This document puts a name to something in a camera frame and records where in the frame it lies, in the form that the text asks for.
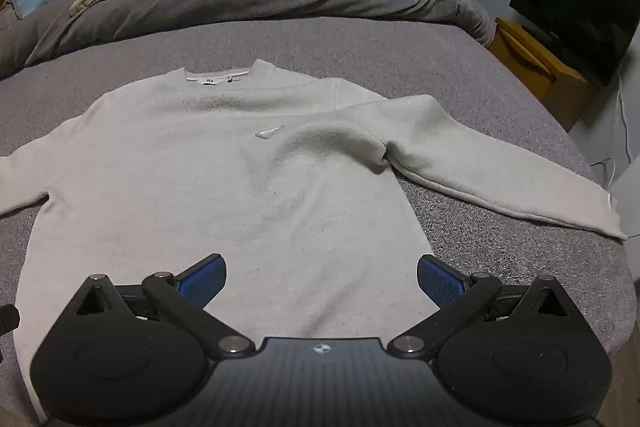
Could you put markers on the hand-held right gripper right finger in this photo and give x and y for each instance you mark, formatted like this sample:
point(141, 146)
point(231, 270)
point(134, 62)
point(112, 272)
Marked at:
point(442, 282)

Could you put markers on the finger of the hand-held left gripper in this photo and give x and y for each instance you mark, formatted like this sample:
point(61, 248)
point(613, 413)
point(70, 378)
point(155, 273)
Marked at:
point(9, 319)

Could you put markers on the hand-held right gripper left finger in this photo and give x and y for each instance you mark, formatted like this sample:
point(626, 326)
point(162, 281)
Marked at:
point(200, 282)

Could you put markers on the light grey sweater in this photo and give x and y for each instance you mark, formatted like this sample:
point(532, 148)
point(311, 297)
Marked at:
point(225, 187)

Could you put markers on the grey bed cover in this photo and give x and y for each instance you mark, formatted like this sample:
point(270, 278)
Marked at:
point(425, 57)

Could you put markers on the wooden television stand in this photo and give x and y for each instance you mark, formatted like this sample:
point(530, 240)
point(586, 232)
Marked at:
point(540, 62)

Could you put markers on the black television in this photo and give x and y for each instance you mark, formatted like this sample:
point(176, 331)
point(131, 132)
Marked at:
point(575, 7)

